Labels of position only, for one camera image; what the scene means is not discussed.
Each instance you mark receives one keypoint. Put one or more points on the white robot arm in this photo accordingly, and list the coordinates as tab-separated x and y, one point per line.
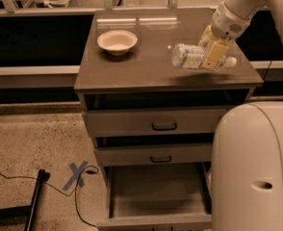
247	154

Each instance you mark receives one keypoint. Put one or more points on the black stand leg left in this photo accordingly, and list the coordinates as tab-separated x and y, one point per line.
27	214

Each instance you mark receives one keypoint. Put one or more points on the grey drawer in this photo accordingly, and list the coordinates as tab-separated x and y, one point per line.
155	149
163	197
158	113

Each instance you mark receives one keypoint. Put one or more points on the grey drawer cabinet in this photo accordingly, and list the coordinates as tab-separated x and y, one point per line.
147	66

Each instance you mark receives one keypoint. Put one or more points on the grey top drawer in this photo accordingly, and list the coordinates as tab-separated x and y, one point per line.
158	113

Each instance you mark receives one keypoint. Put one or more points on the grey middle drawer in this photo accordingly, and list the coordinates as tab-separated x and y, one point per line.
155	149

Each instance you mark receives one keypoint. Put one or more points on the white paper bowl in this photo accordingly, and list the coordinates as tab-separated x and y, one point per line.
117	42

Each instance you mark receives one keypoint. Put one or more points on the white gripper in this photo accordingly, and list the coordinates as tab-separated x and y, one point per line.
228	23

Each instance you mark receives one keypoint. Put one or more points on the grey bottom drawer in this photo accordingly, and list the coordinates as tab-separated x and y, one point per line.
163	197

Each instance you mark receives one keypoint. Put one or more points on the blue tape cross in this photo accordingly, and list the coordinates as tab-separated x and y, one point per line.
76	176

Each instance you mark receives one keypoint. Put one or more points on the clear plastic bottle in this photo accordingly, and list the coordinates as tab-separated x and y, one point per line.
194	57

